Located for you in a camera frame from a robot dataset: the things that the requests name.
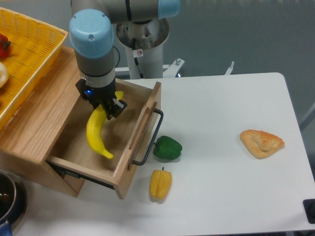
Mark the dark metal pot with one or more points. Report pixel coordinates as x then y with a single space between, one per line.
13 203

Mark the open wooden top drawer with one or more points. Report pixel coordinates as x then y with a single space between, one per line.
127 137

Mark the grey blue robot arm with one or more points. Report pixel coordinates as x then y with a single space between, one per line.
92 30

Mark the toasted bread piece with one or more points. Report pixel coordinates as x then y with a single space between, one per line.
261 144

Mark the white round food item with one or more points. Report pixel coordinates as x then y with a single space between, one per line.
4 75

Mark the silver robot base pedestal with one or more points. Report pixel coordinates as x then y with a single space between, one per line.
143 43

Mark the yellow plastic basket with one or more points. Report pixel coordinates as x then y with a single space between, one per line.
34 47

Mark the wooden drawer cabinet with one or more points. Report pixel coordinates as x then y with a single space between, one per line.
27 140

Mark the black corner object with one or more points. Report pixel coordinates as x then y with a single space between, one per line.
309 207

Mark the green bell pepper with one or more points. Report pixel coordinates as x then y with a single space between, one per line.
167 148

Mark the black metal drawer handle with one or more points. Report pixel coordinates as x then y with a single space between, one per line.
152 142

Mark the red bell pepper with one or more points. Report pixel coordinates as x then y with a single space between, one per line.
5 48

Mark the yellow banana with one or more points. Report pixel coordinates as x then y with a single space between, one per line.
93 132

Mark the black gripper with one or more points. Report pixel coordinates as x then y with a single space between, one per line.
103 98

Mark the yellow bell pepper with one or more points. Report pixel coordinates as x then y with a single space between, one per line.
160 183

